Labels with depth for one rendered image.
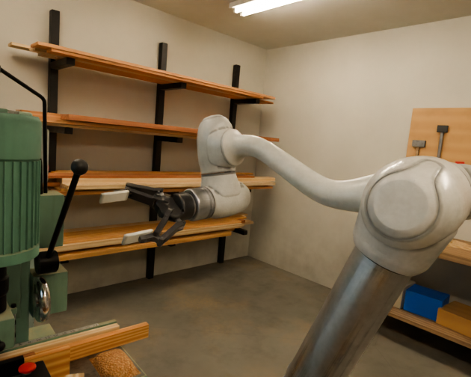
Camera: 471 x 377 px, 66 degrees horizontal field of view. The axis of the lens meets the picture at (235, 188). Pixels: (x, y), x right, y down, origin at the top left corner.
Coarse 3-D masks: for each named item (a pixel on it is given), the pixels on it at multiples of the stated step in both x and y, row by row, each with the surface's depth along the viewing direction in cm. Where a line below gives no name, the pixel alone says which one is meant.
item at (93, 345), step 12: (144, 324) 106; (96, 336) 97; (108, 336) 98; (120, 336) 100; (132, 336) 103; (144, 336) 105; (72, 348) 92; (84, 348) 94; (96, 348) 96; (108, 348) 98; (72, 360) 92
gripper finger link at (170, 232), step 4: (176, 224) 88; (180, 224) 89; (184, 224) 90; (172, 228) 87; (176, 228) 88; (168, 232) 85; (172, 232) 86; (160, 236) 83; (164, 236) 84; (168, 236) 85; (160, 240) 83; (164, 240) 84
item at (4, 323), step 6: (6, 312) 80; (0, 318) 78; (6, 318) 78; (12, 318) 78; (0, 324) 77; (6, 324) 77; (12, 324) 78; (0, 330) 77; (6, 330) 78; (12, 330) 78; (0, 336) 77; (6, 336) 78; (12, 336) 78; (6, 342) 78; (12, 342) 79; (6, 348) 78
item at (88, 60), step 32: (64, 64) 264; (96, 64) 280; (128, 64) 282; (160, 64) 354; (160, 96) 357; (224, 96) 407; (256, 96) 386; (64, 128) 266; (96, 128) 282; (128, 128) 294; (160, 128) 308; (160, 160) 367; (64, 192) 265; (96, 192) 281; (128, 224) 344; (192, 224) 368; (224, 224) 390; (64, 256) 272
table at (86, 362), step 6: (114, 348) 99; (120, 348) 99; (96, 354) 96; (126, 354) 97; (78, 360) 93; (84, 360) 93; (132, 360) 95; (72, 366) 90; (78, 366) 90; (84, 366) 91; (90, 366) 91; (138, 366) 93; (72, 372) 88; (78, 372) 88; (84, 372) 88; (90, 372) 88; (96, 372) 89
